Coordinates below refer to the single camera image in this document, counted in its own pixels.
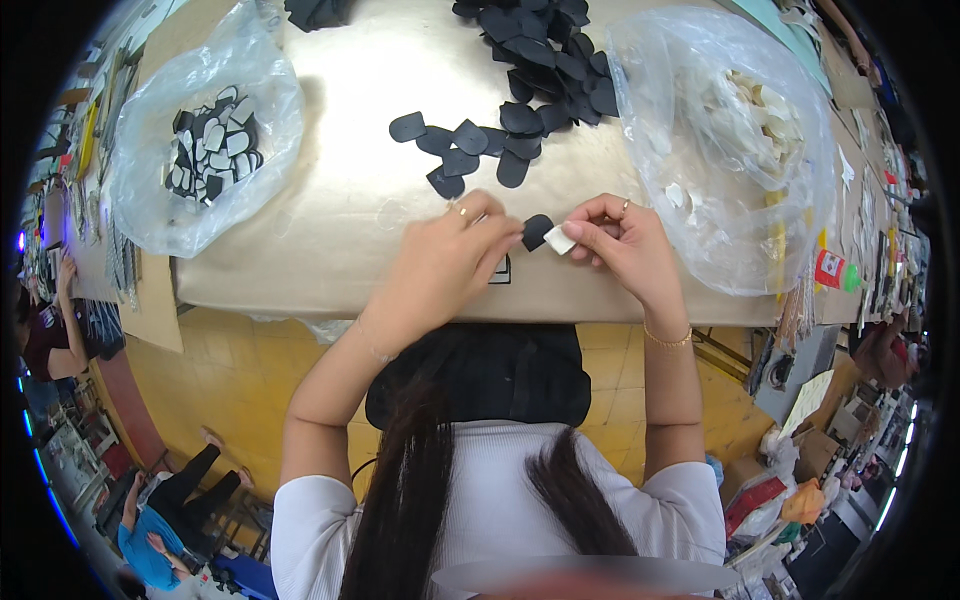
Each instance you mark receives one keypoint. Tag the person's left hand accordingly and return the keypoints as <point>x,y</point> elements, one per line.
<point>431,270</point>

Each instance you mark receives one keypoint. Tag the person's right hand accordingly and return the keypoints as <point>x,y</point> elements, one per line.
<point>645,255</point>

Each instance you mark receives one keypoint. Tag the person's left fingers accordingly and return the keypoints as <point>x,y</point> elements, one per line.
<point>495,229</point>

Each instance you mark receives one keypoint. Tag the black cutout piece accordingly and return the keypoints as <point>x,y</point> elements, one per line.
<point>535,229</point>

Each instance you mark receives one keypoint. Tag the white pad piece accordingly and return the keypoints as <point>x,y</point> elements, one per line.
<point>558,240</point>

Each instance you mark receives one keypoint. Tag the black and white sticker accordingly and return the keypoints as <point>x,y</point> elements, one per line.
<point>501,271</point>

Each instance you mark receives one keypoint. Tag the person's legs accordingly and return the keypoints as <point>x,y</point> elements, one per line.
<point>510,367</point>

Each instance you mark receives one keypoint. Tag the pile of black cutouts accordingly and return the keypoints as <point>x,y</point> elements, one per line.
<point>540,67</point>
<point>319,11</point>

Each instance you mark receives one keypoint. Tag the large clear plastic bag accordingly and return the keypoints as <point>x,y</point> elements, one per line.
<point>720,225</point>

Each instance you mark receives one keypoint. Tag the person's body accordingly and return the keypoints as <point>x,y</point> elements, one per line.
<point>487,487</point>

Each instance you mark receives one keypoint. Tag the heap of white pads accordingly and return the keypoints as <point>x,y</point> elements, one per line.
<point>765,120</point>

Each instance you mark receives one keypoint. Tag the heap of black white cutouts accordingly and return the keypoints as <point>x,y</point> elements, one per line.
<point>214,146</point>

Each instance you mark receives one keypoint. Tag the red bottle with green cap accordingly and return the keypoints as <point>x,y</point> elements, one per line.
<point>831,268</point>

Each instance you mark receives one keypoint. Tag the teal sheet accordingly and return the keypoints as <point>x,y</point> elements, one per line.
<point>780,37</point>

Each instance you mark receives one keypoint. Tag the brown cardboard sheet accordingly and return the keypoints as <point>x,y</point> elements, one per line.
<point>154,307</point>

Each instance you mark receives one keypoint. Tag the pale paper sheet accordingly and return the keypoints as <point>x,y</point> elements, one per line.
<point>806,401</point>

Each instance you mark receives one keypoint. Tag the cluttered table with materials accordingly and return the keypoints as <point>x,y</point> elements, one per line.
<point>870,210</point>

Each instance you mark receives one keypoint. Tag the metal stool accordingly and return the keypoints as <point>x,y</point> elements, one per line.
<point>251,525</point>

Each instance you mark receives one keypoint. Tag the heap of bags and cartons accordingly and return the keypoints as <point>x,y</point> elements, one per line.
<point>780,502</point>

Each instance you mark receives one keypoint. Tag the cluttered workbench with tools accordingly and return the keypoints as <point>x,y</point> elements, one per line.
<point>90,172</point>

